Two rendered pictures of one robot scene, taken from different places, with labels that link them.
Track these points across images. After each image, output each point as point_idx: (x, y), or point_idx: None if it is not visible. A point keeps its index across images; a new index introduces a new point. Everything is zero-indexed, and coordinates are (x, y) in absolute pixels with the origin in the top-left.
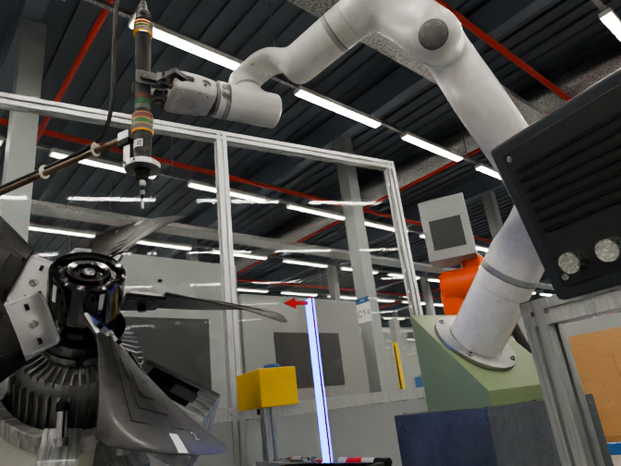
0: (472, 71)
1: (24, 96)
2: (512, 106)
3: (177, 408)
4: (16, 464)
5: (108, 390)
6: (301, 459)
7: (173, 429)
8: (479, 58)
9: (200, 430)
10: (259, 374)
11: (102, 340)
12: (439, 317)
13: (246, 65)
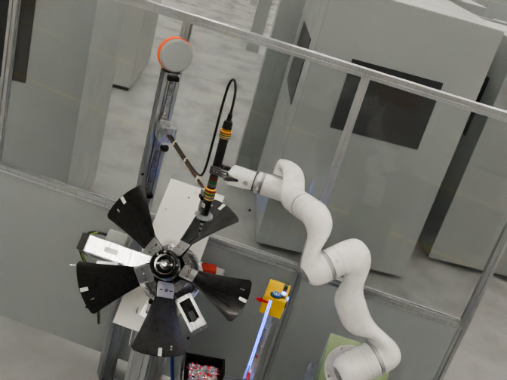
0: (346, 287)
1: (223, 25)
2: (352, 320)
3: (176, 330)
4: (142, 299)
5: (143, 329)
6: (259, 346)
7: (162, 345)
8: (357, 281)
9: (178, 343)
10: (263, 298)
11: (155, 301)
12: (350, 342)
13: (280, 168)
